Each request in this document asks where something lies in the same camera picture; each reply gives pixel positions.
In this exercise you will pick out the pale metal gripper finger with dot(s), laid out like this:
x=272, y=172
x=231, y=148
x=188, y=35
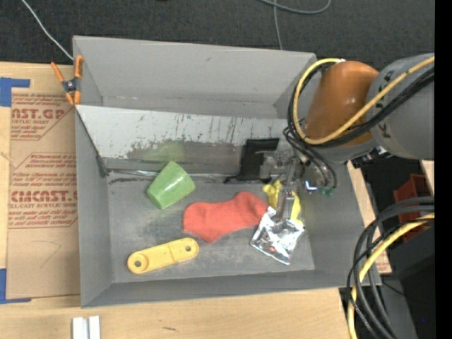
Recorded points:
x=290, y=198
x=280, y=207

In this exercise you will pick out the yellow soft toy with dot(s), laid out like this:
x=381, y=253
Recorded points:
x=272, y=191

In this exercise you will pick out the silver foil packet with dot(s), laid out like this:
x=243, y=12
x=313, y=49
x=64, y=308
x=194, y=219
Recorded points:
x=275, y=240

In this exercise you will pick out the orange-red cloth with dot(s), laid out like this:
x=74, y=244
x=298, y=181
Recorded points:
x=219, y=217

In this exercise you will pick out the grey metal bin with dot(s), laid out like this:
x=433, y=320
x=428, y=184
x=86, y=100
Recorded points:
x=219, y=260

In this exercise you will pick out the green plastic cup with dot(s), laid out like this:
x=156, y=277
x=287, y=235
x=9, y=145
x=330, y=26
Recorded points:
x=169, y=185

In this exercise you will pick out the yellow flat bar with holes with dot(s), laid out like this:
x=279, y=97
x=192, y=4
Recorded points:
x=159, y=256

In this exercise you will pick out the brown cardboard board red print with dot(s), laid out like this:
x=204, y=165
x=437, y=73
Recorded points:
x=42, y=253

